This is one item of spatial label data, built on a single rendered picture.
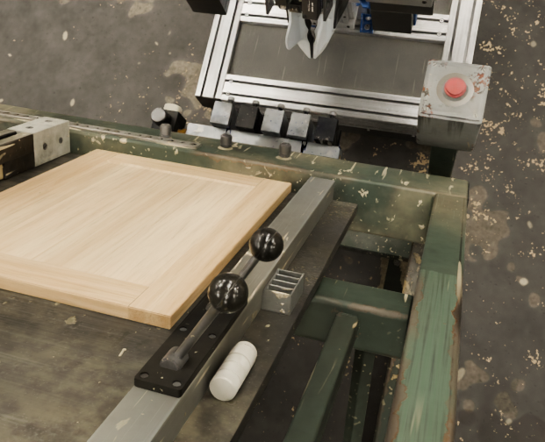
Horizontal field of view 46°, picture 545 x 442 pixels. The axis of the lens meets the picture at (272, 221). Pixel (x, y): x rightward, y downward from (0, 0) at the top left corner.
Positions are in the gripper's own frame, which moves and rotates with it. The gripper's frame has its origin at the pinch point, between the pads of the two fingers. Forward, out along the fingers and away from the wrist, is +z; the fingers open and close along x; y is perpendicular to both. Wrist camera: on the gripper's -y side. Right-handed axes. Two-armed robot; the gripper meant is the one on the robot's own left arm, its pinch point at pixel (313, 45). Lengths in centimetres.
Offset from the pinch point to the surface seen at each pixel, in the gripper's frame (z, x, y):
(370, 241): 106, 2, -52
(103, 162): 41, -47, -8
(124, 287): 18.5, -17.5, 30.6
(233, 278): -2.0, 2.9, 38.3
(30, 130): 34, -61, -7
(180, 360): 6.8, -1.8, 43.5
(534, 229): 114, 49, -75
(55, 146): 41, -59, -10
